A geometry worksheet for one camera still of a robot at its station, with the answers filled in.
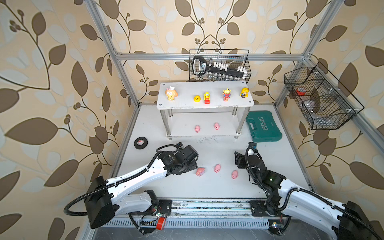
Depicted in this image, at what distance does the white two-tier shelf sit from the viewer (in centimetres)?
75

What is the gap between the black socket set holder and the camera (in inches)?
33.1

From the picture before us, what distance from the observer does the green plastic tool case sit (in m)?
0.98
